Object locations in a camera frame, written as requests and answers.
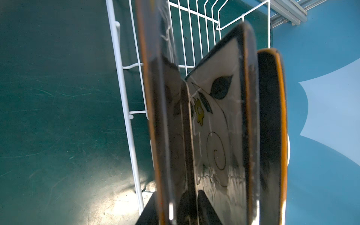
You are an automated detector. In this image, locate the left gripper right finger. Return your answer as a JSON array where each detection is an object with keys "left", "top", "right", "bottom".
[{"left": 197, "top": 190, "right": 222, "bottom": 225}]

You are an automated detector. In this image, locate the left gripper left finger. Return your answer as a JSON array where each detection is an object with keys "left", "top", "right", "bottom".
[{"left": 135, "top": 192, "right": 159, "bottom": 225}]

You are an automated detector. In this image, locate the black square floral plate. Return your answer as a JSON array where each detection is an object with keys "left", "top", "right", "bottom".
[
  {"left": 257, "top": 48, "right": 289, "bottom": 225},
  {"left": 186, "top": 22, "right": 260, "bottom": 225},
  {"left": 136, "top": 1, "right": 198, "bottom": 225}
]

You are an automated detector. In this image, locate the white wire dish rack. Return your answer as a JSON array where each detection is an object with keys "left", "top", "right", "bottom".
[{"left": 106, "top": 1, "right": 275, "bottom": 214}]

